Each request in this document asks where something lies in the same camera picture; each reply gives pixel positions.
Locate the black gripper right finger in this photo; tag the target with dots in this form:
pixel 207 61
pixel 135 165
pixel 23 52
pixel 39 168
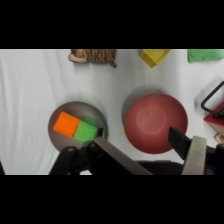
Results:
pixel 186 146

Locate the pink bowl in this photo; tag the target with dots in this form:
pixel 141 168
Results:
pixel 155 123

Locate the yellow block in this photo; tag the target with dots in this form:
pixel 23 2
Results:
pixel 154 56

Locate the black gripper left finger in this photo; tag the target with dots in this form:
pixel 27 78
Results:
pixel 120 156

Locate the orange block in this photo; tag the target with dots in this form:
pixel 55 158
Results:
pixel 66 124

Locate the grey bowl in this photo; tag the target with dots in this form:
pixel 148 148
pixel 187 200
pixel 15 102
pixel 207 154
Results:
pixel 63 141

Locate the green block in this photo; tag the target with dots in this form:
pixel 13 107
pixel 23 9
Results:
pixel 85 130

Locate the green bean bag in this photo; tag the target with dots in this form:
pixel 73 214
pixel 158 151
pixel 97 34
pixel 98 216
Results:
pixel 205 55

